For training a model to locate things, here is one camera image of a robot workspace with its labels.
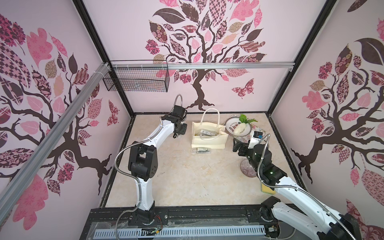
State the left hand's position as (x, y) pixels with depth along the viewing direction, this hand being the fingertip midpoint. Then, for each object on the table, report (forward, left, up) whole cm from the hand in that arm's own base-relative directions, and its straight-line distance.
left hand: (180, 131), depth 94 cm
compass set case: (-1, -18, -2) cm, 18 cm away
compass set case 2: (-8, -14, -11) cm, 19 cm away
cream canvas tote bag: (-4, -18, -1) cm, 19 cm away
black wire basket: (+28, +27, +23) cm, 45 cm away
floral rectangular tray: (+11, -54, -11) cm, 57 cm away
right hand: (-14, -35, +10) cm, 39 cm away
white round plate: (+16, -39, -11) cm, 44 cm away
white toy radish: (+9, -43, -8) cm, 45 cm away
